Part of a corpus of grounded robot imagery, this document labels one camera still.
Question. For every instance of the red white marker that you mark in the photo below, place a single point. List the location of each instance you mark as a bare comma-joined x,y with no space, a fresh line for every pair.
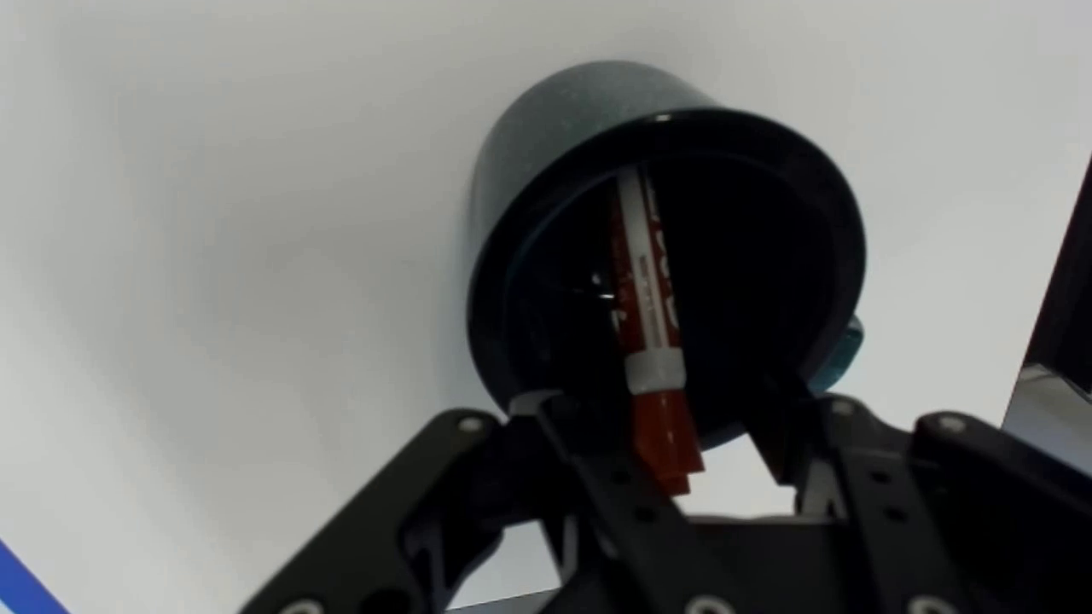
649,285

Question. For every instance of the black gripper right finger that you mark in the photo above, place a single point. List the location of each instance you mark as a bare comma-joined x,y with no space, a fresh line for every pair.
944,512

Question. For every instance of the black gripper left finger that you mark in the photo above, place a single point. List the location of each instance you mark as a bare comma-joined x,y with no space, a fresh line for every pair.
455,500

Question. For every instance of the dark green speckled mug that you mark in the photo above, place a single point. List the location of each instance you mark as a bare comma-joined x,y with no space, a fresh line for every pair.
534,147

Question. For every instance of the blue tape stripe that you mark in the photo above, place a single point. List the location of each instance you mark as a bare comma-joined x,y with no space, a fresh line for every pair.
22,584

